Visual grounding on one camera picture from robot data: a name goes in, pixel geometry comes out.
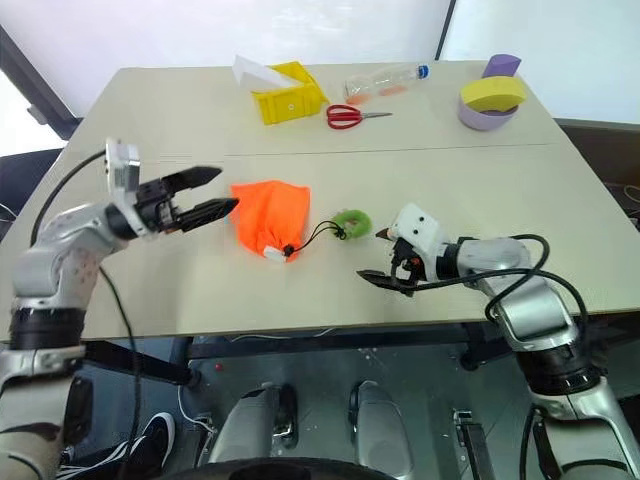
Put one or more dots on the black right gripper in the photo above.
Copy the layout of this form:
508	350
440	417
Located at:
404	265

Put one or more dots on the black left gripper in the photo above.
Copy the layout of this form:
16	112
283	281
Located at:
156	206

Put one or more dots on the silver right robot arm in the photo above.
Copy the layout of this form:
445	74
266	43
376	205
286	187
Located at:
530	305

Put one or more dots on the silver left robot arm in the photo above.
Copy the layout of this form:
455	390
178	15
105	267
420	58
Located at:
55	260

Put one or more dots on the yellow plastic bin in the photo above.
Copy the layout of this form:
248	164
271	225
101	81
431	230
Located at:
285	107

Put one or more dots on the white paper sheet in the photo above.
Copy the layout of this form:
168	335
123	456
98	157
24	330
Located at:
250	70

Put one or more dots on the lilac bowl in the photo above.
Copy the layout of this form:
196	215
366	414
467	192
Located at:
480	122

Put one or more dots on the grey right robot leg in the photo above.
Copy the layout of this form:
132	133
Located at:
382	430

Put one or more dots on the grey robot leg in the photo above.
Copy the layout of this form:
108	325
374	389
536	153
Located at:
245	430
382	430

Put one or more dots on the clear bottle with blue cap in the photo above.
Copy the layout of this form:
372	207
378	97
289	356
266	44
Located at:
380	82

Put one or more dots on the dark chair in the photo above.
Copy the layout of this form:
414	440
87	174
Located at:
25	185

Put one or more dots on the yellow sponge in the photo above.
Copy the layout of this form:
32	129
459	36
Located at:
492	92

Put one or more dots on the grey left robot leg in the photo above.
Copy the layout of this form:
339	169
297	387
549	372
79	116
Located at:
245	430

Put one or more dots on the purple sponge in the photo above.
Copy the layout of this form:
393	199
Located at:
500	65

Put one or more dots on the black shoe with white stripes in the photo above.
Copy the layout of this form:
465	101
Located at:
150	445

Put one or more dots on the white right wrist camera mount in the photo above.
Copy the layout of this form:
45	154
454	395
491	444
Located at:
420	230

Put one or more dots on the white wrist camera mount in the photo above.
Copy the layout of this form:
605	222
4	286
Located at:
122	165
420	230

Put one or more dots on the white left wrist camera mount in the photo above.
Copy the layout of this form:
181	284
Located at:
122	165

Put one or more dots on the black table frame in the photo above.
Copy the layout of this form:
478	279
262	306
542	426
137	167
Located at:
150	370

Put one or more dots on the dark diagonal window frame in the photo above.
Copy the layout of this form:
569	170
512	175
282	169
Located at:
40	85

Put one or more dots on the metal floor bracket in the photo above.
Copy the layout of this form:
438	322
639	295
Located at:
202	435
470	440

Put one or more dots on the black upright window post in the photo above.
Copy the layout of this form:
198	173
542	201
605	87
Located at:
445	27

